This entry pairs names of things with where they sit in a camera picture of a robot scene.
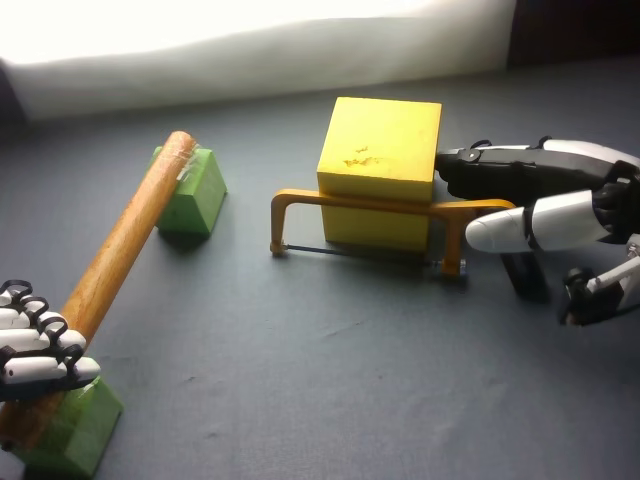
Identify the green house-shaped support block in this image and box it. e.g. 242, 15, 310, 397
12, 374, 125, 478
151, 144, 229, 238

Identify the orange hacksaw with black handle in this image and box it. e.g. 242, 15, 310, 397
269, 188, 551, 302

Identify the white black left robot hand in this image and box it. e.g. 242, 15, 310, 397
0, 280, 102, 401

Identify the white backdrop sheet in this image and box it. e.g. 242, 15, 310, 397
0, 0, 516, 121

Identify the brown wooden rod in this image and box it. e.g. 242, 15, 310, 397
0, 130, 197, 449

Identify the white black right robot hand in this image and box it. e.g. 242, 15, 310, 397
434, 135, 640, 254

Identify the yellow wooden cube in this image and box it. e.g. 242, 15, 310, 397
316, 96, 444, 253

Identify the dark background panel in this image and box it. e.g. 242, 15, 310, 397
507, 0, 640, 69

